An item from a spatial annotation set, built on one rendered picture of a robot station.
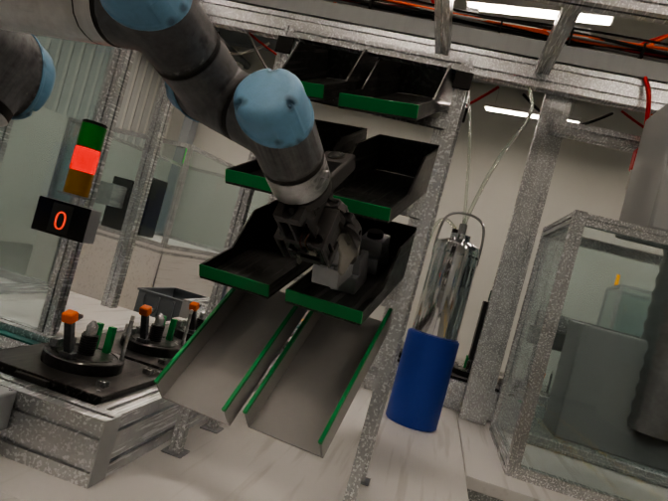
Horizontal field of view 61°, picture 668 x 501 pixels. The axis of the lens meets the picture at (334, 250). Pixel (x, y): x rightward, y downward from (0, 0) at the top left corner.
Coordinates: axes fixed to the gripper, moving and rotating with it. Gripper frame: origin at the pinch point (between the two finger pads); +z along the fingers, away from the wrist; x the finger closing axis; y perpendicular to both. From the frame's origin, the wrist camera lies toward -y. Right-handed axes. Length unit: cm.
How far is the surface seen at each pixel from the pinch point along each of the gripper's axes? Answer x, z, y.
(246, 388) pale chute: -8.1, 8.8, 22.6
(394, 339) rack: 9.5, 17.2, 5.3
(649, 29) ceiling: 102, 540, -730
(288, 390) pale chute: -3.5, 14.2, 19.7
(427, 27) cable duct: -25, 61, -122
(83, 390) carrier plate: -32.3, 6.1, 31.7
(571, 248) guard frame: 36, 58, -46
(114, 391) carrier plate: -29.9, 10.1, 29.8
